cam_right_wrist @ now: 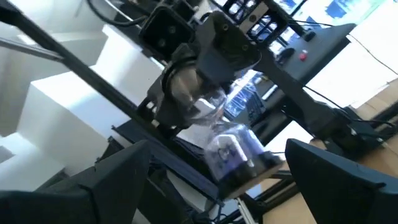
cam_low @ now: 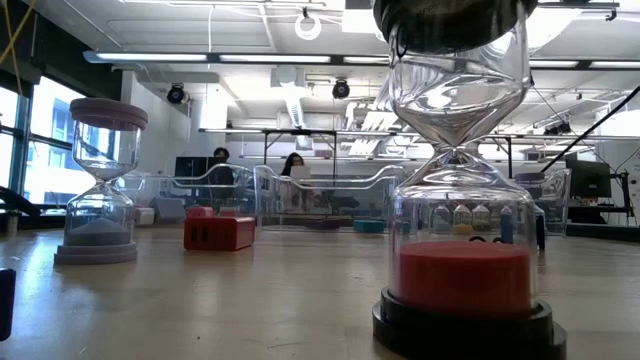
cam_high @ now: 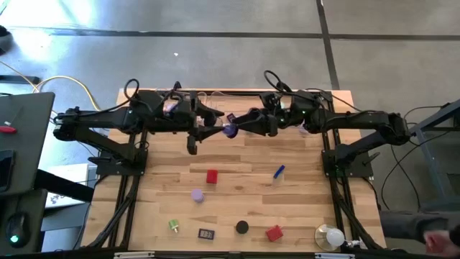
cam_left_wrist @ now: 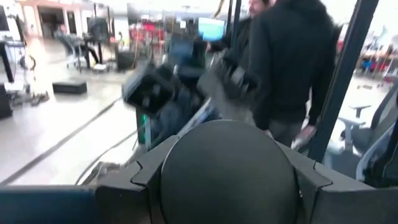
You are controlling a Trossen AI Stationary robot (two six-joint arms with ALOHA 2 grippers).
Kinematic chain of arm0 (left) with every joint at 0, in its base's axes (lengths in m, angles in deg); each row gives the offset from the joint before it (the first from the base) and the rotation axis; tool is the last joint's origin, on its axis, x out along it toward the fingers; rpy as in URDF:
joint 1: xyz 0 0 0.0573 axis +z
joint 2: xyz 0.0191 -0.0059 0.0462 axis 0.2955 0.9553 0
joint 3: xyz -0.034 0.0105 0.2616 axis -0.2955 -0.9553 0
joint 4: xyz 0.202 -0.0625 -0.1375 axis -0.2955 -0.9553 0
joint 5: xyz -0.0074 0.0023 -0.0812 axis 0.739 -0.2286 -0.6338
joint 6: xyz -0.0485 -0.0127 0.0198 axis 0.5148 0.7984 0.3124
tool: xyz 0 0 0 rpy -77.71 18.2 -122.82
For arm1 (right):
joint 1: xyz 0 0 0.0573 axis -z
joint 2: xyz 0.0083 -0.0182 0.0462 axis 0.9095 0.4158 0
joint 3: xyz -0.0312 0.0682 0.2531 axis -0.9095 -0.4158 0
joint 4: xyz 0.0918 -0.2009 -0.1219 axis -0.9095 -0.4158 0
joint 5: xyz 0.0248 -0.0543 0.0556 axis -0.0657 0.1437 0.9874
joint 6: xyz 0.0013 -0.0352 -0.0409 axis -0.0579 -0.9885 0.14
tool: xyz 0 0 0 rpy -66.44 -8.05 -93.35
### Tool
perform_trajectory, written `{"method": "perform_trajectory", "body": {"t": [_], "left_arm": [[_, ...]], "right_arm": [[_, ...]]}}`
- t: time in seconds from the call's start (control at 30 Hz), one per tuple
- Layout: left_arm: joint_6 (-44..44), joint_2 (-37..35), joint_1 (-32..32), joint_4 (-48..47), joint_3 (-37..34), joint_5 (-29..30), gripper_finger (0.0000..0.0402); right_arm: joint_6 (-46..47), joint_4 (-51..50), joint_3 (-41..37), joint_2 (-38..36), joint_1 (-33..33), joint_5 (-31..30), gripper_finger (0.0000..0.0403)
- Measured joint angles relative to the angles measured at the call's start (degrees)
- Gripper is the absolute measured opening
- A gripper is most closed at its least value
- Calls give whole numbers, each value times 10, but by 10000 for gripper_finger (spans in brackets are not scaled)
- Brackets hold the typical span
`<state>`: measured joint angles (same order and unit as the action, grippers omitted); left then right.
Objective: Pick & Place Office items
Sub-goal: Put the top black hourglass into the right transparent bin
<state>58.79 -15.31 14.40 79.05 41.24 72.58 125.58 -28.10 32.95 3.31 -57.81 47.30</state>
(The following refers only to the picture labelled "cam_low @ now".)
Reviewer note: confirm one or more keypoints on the teal box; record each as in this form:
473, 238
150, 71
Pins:
369, 226

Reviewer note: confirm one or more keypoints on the red charger box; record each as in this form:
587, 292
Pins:
220, 234

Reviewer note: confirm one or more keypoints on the small red cube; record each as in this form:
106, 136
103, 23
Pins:
200, 212

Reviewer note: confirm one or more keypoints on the large black hourglass red sand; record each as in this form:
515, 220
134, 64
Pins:
465, 280

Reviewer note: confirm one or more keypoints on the small white cube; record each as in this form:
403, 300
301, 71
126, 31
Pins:
145, 216

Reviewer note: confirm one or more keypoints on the large purple hourglass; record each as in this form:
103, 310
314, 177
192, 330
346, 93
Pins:
107, 112

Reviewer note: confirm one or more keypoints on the blue stick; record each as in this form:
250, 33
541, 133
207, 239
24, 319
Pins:
540, 232

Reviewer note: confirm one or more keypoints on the person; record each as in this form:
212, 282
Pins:
293, 160
221, 154

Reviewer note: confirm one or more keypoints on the clear plastic bin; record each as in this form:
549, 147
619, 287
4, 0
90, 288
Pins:
150, 190
555, 195
360, 200

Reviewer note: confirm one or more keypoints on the black metal rack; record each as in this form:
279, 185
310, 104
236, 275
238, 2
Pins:
300, 132

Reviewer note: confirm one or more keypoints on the black desk monitor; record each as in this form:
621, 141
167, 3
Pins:
192, 166

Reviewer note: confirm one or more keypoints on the long ceiling light strip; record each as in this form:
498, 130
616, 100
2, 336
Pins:
150, 57

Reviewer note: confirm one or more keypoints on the black computer monitor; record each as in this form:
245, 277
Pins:
589, 178

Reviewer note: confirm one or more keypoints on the black ceiling camera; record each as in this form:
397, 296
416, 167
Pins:
176, 93
341, 89

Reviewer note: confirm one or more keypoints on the white ventilation duct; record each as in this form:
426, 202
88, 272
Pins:
287, 80

